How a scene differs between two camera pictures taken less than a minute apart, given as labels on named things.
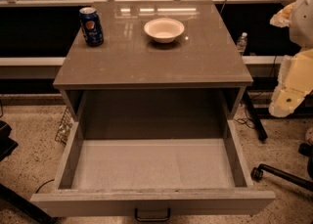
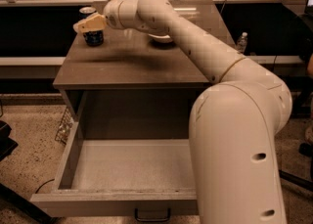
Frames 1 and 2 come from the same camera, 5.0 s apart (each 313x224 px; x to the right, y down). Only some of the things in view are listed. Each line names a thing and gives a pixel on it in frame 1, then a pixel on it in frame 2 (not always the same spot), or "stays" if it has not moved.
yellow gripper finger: [294, 83] to [118, 13]
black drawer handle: [168, 215] stays
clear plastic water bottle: [242, 43] stays
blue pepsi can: [92, 27] stays
